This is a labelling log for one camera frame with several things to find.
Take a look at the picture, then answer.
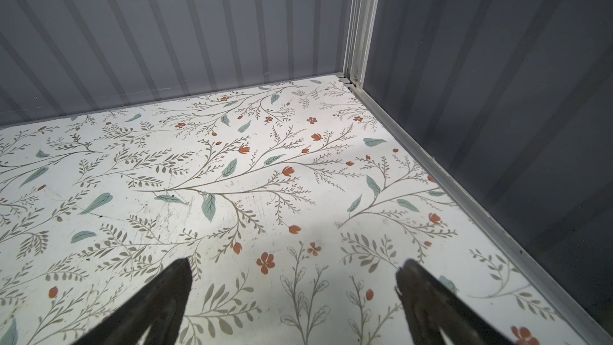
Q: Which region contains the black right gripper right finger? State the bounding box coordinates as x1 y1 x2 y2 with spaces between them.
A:
395 259 511 344

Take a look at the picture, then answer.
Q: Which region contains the aluminium frame corner post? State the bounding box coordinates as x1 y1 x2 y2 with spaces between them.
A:
343 0 378 87

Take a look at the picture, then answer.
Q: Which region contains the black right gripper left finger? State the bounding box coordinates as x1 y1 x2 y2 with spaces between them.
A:
76 258 193 344

